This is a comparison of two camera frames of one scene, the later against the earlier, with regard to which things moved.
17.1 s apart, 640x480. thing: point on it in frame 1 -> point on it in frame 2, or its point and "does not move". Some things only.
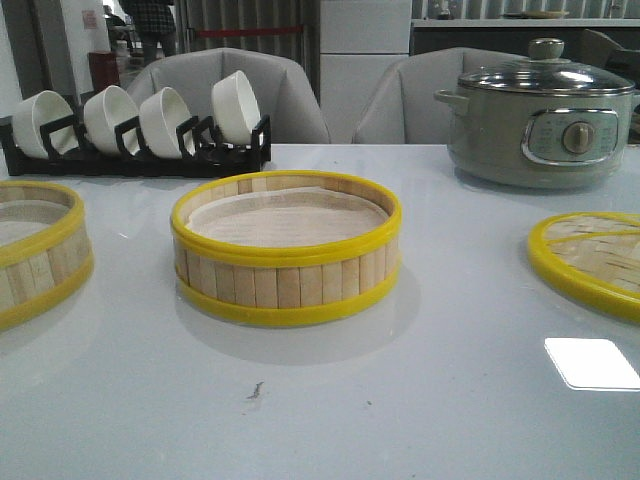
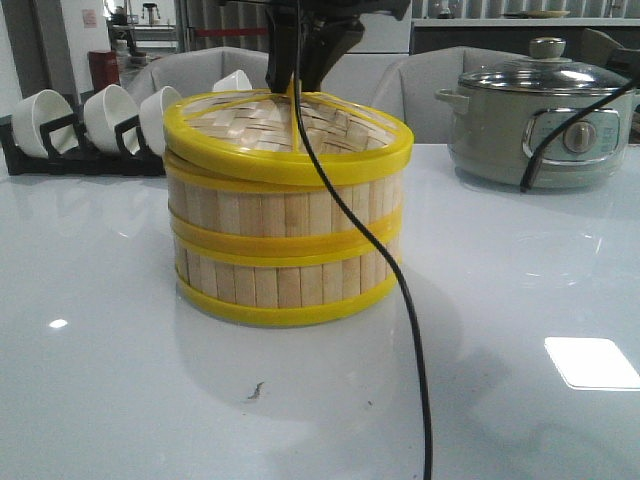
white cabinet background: x=359 y=40 does not move
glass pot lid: x=546 y=72 does not move
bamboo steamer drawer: x=46 y=252 -> x=261 y=217
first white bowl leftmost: x=43 y=108 does not move
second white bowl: x=103 y=111 does not move
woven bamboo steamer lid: x=593 y=257 -> x=252 y=136
